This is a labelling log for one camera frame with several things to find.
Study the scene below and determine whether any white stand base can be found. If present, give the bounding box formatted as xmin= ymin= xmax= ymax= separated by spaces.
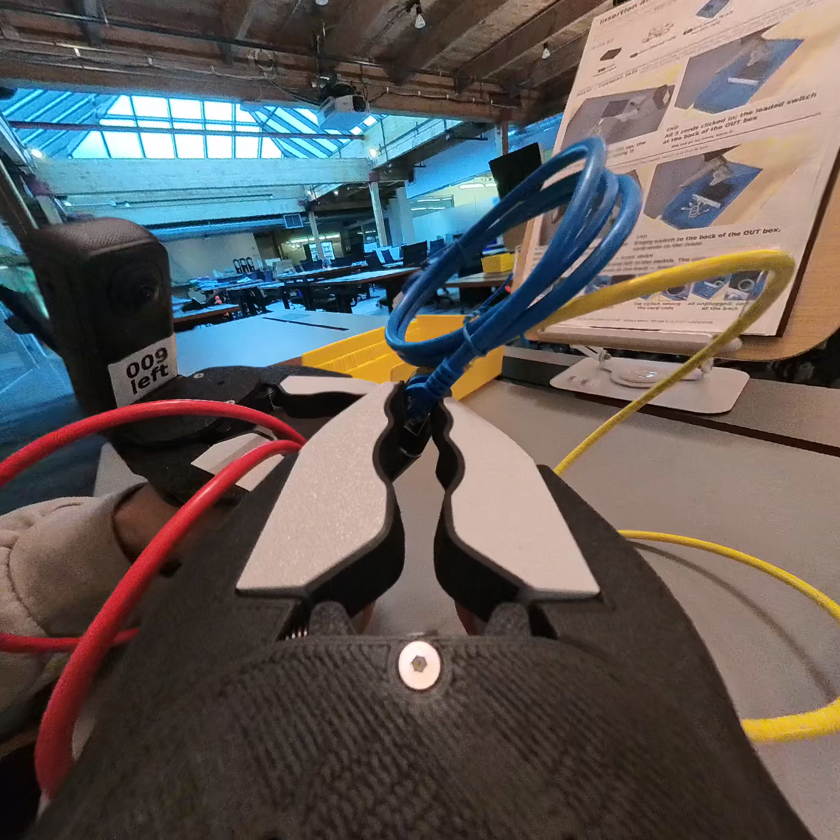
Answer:
xmin=550 ymin=347 xmax=753 ymax=417

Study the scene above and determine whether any yellow plastic bin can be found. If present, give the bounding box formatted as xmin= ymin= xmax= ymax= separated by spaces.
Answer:
xmin=300 ymin=313 xmax=508 ymax=403

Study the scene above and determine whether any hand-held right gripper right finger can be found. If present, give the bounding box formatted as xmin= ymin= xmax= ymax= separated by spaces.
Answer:
xmin=434 ymin=397 xmax=602 ymax=605

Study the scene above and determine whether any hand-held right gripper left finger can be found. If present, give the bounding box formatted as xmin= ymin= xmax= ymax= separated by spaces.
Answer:
xmin=237 ymin=385 xmax=405 ymax=602

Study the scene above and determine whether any person's left hand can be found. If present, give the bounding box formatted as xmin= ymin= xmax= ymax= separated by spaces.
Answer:
xmin=111 ymin=483 xmax=240 ymax=563

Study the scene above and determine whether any person's left forearm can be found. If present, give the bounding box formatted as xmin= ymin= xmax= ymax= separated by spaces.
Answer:
xmin=0 ymin=493 xmax=148 ymax=739

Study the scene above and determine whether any instruction sheet board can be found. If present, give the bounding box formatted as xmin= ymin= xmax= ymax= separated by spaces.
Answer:
xmin=512 ymin=0 xmax=840 ymax=364

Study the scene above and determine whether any red ethernet cable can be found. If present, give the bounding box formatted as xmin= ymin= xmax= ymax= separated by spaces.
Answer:
xmin=0 ymin=398 xmax=311 ymax=798

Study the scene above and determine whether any blue ethernet cable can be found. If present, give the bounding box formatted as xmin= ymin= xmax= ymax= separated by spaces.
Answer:
xmin=385 ymin=136 xmax=645 ymax=447

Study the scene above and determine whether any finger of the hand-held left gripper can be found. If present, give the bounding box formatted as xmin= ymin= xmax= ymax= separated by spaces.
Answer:
xmin=188 ymin=430 xmax=305 ymax=497
xmin=277 ymin=374 xmax=392 ymax=403

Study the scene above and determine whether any yellow ethernet cable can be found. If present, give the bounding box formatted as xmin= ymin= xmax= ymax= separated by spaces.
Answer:
xmin=532 ymin=248 xmax=840 ymax=746

